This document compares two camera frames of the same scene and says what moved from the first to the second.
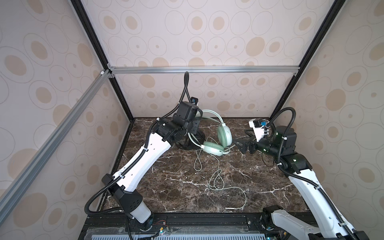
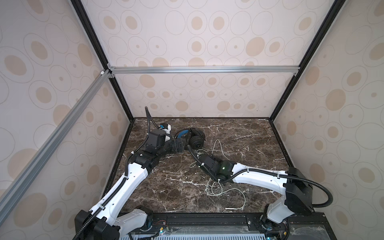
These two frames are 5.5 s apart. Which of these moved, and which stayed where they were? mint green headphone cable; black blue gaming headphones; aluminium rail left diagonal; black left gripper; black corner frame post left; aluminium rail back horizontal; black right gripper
Moved: black left gripper; black right gripper; mint green headphone cable
Stayed: aluminium rail left diagonal; black corner frame post left; aluminium rail back horizontal; black blue gaming headphones
